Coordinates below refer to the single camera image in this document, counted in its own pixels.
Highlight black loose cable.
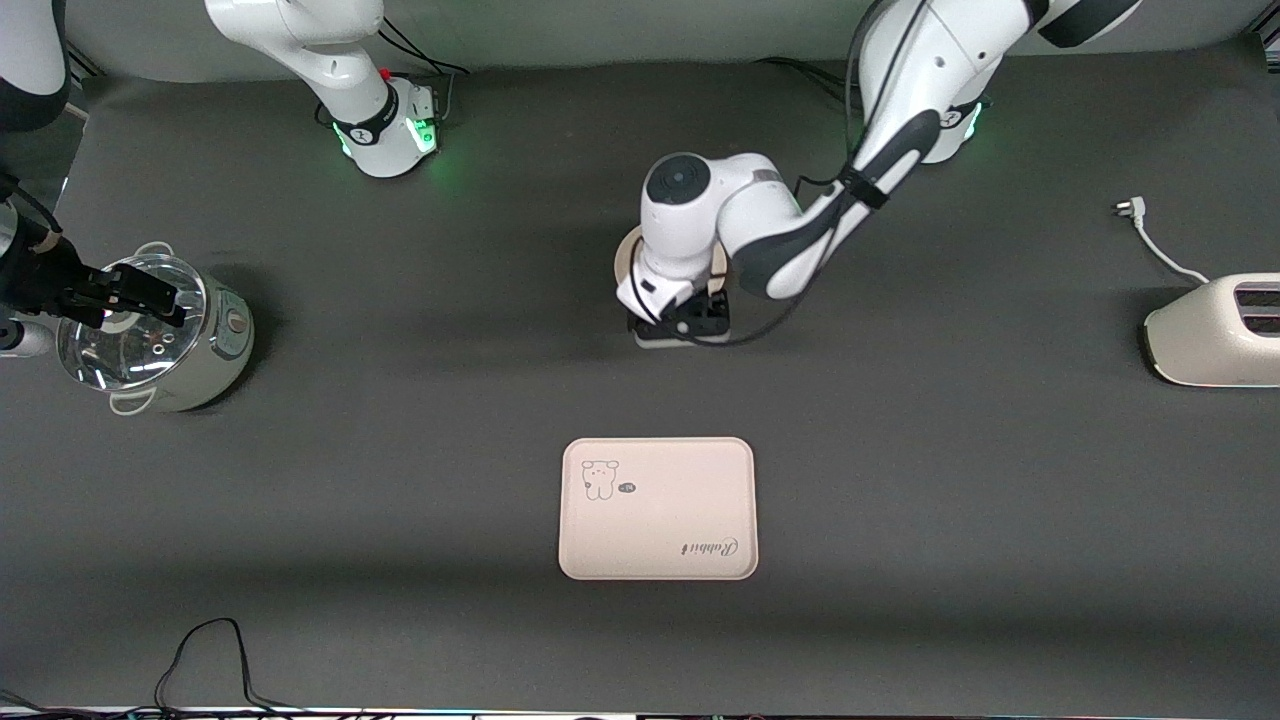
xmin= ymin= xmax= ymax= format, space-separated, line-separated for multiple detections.
xmin=0 ymin=617 xmax=311 ymax=720

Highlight beige round plate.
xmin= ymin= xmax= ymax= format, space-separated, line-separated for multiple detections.
xmin=613 ymin=227 xmax=731 ymax=301

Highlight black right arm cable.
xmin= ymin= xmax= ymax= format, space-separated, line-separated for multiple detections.
xmin=0 ymin=172 xmax=63 ymax=246

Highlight white toaster power cable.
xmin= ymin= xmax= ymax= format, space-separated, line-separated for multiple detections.
xmin=1111 ymin=197 xmax=1212 ymax=287

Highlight beige rabbit print tray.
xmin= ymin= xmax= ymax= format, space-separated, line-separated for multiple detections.
xmin=558 ymin=437 xmax=759 ymax=581

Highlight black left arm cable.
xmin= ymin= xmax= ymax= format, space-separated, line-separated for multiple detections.
xmin=640 ymin=0 xmax=966 ymax=348

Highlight black base cables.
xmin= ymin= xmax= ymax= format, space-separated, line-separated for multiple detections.
xmin=375 ymin=15 xmax=473 ymax=126
xmin=755 ymin=55 xmax=861 ymax=113

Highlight silver pot with glass lid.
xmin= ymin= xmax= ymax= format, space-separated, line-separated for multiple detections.
xmin=105 ymin=241 xmax=256 ymax=416

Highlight black left base cables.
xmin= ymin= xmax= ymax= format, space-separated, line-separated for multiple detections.
xmin=755 ymin=55 xmax=861 ymax=113

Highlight black right base cables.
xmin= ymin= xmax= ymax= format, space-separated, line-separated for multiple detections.
xmin=375 ymin=15 xmax=473 ymax=126

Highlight cream toaster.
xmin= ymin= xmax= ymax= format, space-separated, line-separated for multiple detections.
xmin=1143 ymin=272 xmax=1280 ymax=388

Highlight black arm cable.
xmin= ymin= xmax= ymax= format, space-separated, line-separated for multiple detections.
xmin=0 ymin=172 xmax=63 ymax=246
xmin=640 ymin=0 xmax=966 ymax=348

